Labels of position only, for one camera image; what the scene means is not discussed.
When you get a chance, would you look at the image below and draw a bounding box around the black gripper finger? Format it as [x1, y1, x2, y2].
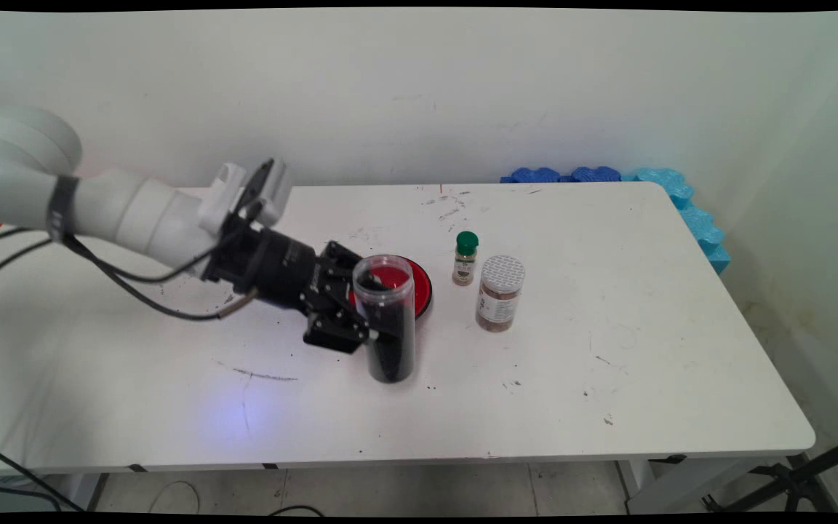
[321, 240, 365, 293]
[303, 291, 396, 356]

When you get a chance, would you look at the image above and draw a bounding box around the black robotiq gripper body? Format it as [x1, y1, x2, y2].
[203, 215, 336, 321]

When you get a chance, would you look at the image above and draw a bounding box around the clear plastic jar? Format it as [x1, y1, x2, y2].
[352, 254, 417, 384]

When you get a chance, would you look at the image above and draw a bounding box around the red bowl with black rim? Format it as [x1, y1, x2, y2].
[348, 256, 433, 321]

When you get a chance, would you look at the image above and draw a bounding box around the green cap spice bottle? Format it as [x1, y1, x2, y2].
[452, 231, 480, 287]

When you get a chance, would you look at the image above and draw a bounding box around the white lid spice jar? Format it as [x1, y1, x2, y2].
[475, 255, 526, 333]

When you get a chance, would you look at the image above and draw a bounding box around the dark blue foam mat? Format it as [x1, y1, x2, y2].
[570, 166, 622, 183]
[500, 167, 562, 184]

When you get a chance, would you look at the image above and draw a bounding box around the white table leg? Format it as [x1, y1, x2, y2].
[70, 473, 107, 512]

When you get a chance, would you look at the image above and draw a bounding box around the cyan foam mat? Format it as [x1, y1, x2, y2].
[621, 167, 731, 276]

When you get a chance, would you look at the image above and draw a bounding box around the black tripod stand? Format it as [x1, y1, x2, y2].
[703, 431, 838, 514]

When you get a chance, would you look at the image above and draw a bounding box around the black camera cable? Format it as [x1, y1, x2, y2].
[0, 196, 263, 285]

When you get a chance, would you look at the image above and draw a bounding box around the black velcro strap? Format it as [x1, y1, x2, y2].
[47, 175, 80, 242]

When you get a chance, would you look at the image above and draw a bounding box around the grey floor cable loop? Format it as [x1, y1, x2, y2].
[148, 480, 201, 514]

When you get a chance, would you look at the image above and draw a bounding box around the white table leg frame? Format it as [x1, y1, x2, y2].
[617, 457, 791, 515]

